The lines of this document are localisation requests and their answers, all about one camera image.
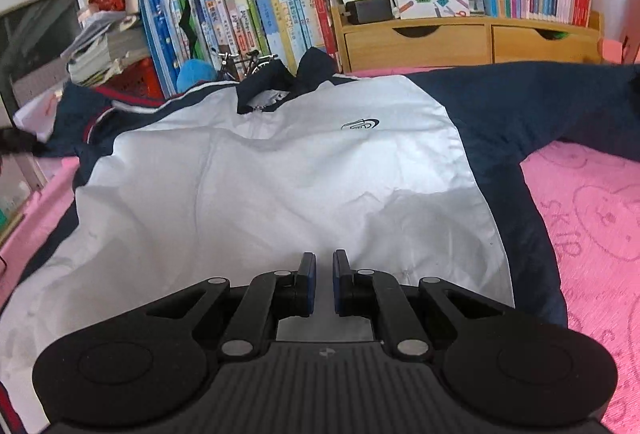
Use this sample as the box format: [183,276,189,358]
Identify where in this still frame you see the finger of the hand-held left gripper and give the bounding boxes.
[0,127,48,157]

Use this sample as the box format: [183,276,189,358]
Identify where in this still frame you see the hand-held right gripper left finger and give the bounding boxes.
[145,253,318,361]

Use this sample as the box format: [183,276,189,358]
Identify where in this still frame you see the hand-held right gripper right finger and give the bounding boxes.
[332,250,506,361]

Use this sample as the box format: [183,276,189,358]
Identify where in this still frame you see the white and navy jacket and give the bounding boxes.
[0,47,640,434]

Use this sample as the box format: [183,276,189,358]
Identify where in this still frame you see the stack of papers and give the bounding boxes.
[62,12,151,88]

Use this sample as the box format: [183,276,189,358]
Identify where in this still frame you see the round blue plush ball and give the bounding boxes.
[177,59,219,94]

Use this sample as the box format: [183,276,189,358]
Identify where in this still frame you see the miniature bicycle model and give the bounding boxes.
[212,49,279,82]

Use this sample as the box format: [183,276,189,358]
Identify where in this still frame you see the pink blanket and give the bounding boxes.
[0,59,640,434]

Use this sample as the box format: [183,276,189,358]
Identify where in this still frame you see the wooden drawer organizer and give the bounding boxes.
[332,7,603,72]

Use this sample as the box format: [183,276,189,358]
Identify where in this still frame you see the row of children's books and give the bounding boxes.
[140,0,342,98]

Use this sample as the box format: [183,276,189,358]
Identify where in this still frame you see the black power adapter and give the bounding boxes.
[345,0,394,25]

